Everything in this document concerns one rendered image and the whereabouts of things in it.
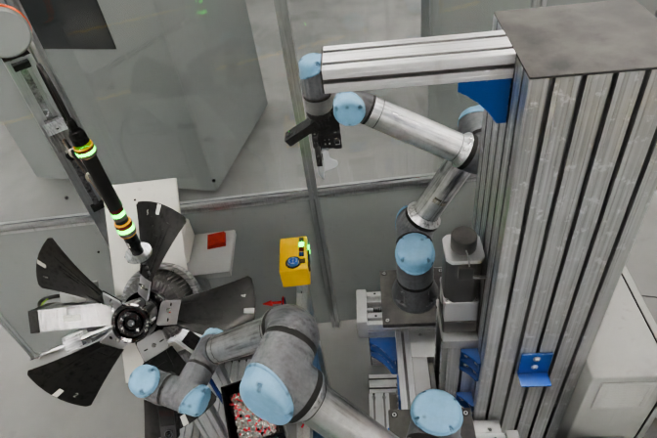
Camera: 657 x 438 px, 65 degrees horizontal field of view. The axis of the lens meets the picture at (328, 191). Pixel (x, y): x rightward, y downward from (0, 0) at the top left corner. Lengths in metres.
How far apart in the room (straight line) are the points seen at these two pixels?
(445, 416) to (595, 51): 0.82
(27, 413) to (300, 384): 2.39
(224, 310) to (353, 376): 1.29
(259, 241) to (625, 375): 1.57
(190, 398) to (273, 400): 0.40
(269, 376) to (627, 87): 0.77
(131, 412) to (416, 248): 1.90
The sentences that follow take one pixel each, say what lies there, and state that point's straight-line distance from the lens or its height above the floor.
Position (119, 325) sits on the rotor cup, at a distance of 1.67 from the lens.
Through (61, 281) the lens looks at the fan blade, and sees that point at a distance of 1.80.
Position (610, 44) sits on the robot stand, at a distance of 0.95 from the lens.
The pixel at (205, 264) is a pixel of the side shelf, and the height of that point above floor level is 0.86.
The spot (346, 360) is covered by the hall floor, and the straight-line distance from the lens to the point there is 2.84.
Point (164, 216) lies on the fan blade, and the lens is 1.61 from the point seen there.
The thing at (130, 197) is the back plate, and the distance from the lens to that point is 1.91.
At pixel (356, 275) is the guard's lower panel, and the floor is 0.42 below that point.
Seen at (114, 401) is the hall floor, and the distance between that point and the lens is 3.08.
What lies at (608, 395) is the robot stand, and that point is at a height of 1.16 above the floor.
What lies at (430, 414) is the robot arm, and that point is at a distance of 1.29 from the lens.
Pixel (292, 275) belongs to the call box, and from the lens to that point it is 1.84.
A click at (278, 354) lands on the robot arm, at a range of 1.05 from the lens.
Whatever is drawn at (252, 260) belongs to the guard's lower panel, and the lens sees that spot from 2.52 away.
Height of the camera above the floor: 2.43
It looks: 41 degrees down
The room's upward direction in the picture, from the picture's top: 8 degrees counter-clockwise
